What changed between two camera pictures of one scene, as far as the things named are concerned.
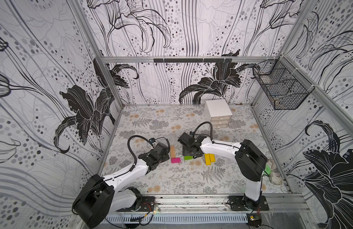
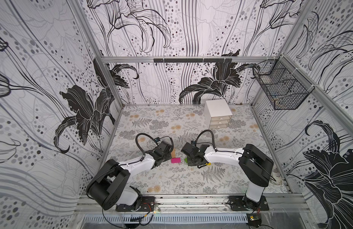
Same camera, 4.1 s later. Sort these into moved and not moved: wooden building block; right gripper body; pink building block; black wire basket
Moved: right gripper body
Not moved: black wire basket; pink building block; wooden building block
